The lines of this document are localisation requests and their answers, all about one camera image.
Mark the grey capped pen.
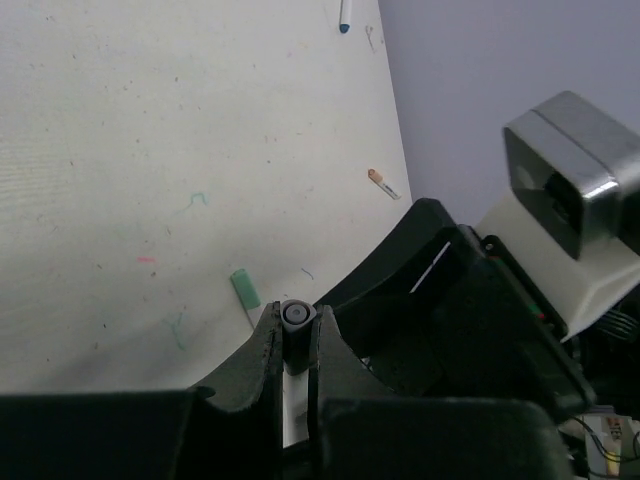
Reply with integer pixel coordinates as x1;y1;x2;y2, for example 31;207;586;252
281;300;317;447

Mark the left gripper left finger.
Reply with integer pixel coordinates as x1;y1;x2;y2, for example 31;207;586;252
189;302;283;479

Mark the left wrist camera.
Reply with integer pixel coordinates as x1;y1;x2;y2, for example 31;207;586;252
476;91;639;339

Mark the blue pen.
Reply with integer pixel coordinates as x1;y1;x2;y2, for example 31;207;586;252
339;0;353;34

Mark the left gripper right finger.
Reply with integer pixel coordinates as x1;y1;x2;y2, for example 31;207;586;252
307;305;392;479

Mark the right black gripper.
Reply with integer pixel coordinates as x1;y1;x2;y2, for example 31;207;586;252
316;198;596;415

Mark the green capped pen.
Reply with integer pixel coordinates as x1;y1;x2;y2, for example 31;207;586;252
230;269;262;329

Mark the orange pen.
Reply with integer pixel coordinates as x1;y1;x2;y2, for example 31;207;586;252
367;168;401;200

